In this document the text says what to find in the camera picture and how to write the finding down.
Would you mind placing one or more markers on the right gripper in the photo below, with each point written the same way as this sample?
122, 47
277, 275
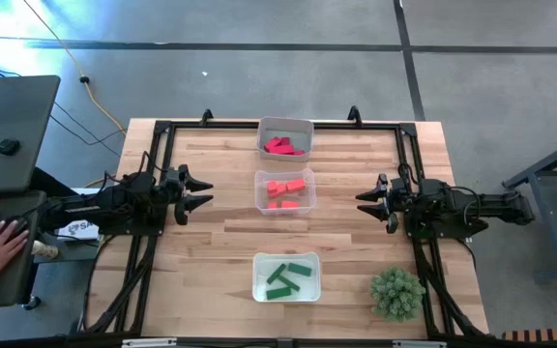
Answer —
399, 208

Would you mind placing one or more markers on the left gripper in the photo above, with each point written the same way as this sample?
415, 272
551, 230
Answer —
169, 197

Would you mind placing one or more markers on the small orange wooden block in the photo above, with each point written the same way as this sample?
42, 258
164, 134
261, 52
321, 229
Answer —
272, 205
271, 186

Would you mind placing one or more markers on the red wooden block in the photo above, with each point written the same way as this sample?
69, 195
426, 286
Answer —
300, 152
285, 140
283, 150
272, 143

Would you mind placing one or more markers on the green wooden block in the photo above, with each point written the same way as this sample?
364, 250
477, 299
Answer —
299, 269
289, 283
276, 273
278, 293

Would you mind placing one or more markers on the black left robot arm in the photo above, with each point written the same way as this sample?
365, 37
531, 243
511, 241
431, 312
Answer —
104, 205

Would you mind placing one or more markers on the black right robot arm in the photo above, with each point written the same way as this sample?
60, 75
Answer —
457, 208

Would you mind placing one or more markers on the clear plastic bin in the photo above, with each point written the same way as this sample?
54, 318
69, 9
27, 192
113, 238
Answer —
307, 195

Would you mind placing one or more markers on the artificial green potted plant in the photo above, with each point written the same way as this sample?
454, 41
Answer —
397, 293

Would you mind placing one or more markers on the gray plastic bin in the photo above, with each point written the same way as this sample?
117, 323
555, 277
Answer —
298, 130

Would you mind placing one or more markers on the white plastic bin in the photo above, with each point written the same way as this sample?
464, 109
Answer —
307, 290

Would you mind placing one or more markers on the white paper with logo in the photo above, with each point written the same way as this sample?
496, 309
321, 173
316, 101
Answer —
80, 229

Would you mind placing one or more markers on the black desk support bar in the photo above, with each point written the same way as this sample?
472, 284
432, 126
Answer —
49, 180

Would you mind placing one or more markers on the small white rounded object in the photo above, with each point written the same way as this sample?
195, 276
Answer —
45, 250

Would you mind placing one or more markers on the black computer mouse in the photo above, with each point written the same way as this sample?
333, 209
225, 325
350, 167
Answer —
24, 221

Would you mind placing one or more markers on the gray metal stand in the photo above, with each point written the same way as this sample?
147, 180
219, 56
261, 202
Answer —
551, 222

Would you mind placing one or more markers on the small black puck device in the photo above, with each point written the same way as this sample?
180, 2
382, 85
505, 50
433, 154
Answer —
8, 146

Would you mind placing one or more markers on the black desk caster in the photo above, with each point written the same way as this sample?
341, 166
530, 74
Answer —
31, 303

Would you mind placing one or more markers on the dark gray desk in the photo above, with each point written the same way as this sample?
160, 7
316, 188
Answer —
12, 280

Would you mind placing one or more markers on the black and tan striped bar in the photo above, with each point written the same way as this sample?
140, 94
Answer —
544, 334

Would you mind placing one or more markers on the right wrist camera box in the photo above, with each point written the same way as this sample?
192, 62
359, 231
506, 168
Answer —
398, 186

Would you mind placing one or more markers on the black triangular frame bracket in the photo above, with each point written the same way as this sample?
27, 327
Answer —
206, 116
354, 115

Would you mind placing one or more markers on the silver bracket plate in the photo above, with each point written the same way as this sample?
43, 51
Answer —
149, 342
419, 344

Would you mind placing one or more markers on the black aluminium table frame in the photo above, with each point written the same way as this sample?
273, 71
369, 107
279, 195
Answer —
317, 344

